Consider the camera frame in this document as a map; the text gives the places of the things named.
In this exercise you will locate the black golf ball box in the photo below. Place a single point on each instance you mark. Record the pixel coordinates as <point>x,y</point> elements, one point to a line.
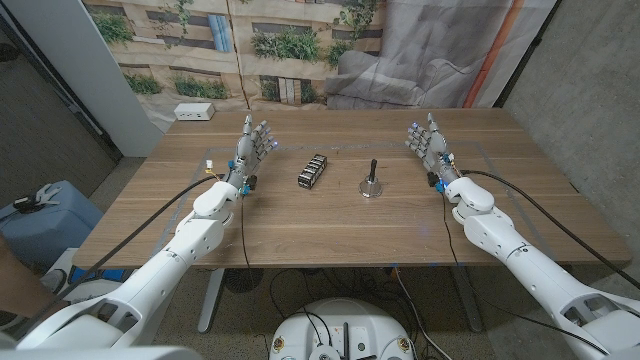
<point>312,171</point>

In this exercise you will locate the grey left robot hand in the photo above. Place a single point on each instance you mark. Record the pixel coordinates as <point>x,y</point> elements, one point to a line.
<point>246,150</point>

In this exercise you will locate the white wheeled cart base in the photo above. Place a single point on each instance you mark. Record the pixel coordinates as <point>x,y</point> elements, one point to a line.
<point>95,290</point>

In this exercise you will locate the black and white tool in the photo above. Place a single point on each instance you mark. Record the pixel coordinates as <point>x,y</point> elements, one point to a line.
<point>37,197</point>

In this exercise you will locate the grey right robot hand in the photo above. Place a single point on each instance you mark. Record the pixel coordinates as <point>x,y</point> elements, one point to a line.
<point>436,147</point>

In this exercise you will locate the white power strip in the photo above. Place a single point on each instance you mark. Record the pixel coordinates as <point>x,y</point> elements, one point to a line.
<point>194,111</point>

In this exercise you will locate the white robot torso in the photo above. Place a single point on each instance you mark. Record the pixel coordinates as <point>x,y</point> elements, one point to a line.
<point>100,354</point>

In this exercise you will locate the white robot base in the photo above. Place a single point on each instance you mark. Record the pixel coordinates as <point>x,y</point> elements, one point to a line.
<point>340,320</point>

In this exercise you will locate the printed fabric backdrop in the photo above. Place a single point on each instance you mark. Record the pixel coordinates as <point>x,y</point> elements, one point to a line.
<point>310,55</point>

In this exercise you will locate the black round floor disc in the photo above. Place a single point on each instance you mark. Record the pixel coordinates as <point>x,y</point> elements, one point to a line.
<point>243,280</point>

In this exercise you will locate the person forearm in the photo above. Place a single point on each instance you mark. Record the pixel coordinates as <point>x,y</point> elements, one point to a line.
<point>22,280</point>

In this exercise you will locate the grey table leg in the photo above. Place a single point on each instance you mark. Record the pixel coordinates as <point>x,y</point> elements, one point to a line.
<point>212,300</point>
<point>467,300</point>

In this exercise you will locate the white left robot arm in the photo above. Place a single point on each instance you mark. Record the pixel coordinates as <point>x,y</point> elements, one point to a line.
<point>165,270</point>

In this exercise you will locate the blue plastic container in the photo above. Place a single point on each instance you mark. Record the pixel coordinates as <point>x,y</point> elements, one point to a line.
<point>55,225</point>

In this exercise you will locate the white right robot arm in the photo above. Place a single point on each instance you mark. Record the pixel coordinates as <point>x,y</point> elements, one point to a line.
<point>500,235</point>

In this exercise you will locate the white pillar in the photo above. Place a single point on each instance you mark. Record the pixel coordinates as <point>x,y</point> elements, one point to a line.
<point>90,65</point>

